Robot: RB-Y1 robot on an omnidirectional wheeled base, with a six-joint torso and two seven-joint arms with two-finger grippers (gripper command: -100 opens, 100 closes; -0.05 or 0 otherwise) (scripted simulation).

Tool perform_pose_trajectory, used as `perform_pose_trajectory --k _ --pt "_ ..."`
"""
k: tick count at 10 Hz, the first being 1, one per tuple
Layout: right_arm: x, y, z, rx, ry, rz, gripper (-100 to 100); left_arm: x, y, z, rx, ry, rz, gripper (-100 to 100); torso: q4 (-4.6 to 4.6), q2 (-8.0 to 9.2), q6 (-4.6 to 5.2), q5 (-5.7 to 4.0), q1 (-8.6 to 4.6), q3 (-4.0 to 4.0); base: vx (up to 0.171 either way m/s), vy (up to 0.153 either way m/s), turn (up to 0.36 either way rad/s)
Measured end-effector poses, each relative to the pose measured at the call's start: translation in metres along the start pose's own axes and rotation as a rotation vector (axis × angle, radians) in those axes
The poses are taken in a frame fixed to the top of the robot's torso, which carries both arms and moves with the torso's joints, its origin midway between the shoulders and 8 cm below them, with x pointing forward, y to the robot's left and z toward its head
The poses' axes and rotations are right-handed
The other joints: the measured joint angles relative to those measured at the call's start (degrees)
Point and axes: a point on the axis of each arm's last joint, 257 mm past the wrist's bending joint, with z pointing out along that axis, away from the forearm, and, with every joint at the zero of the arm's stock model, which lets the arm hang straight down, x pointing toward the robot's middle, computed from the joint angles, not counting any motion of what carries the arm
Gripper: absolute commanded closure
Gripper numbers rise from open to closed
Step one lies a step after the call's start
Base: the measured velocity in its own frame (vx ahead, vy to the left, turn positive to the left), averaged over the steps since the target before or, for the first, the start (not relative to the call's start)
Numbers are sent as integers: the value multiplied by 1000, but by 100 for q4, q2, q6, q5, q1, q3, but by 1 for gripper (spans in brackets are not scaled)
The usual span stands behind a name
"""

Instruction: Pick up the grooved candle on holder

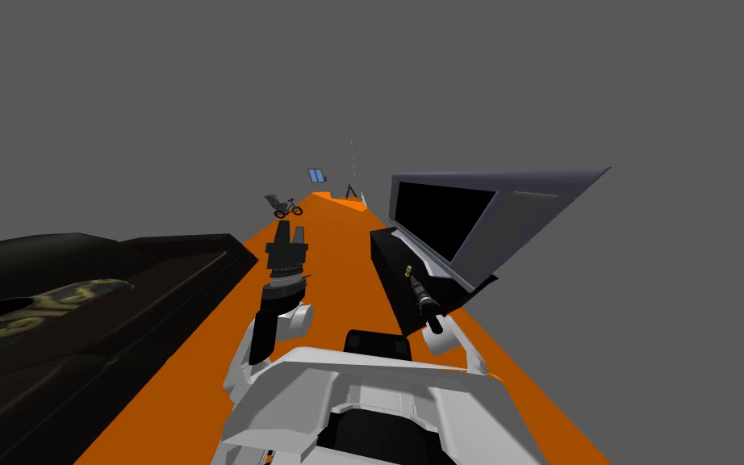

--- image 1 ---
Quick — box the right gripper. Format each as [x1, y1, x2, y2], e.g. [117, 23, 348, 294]
[409, 273, 438, 317]

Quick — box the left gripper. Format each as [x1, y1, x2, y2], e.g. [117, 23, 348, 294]
[265, 220, 311, 273]

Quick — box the dark bicycle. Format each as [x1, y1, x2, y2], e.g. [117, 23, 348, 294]
[264, 191, 305, 220]

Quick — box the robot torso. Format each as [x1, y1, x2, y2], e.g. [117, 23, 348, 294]
[210, 328, 549, 465]

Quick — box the dark sofa with yellow pattern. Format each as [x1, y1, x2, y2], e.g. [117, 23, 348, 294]
[0, 232, 261, 465]

